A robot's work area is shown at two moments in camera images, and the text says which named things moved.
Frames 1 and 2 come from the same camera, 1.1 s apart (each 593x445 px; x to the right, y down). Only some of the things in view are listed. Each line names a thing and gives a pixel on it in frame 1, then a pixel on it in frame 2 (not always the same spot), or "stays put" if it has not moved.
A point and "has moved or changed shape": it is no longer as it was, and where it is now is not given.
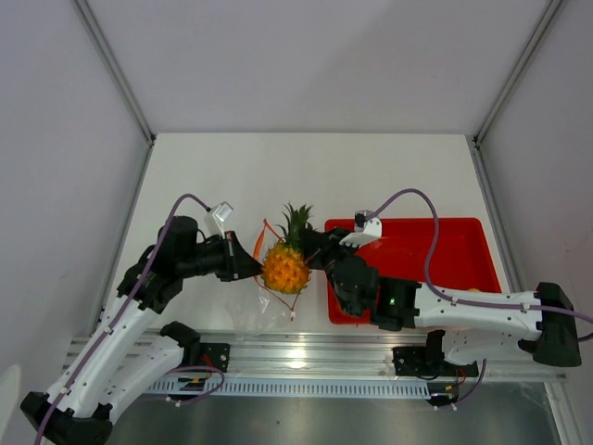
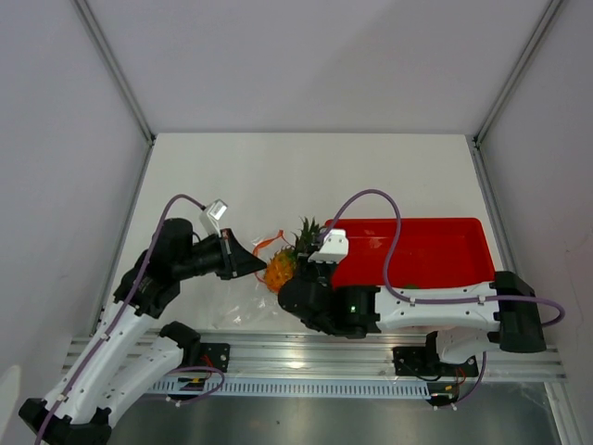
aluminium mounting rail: [369, 354] stays put
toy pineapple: [284, 265] has moved or changed shape
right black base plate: [424, 362] stays put
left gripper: [238, 262] stays put
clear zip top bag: [263, 313] has moved or changed shape
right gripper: [327, 242] → [305, 265]
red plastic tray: [463, 261] stays put
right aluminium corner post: [543, 25] stays put
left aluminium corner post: [85, 13] stays put
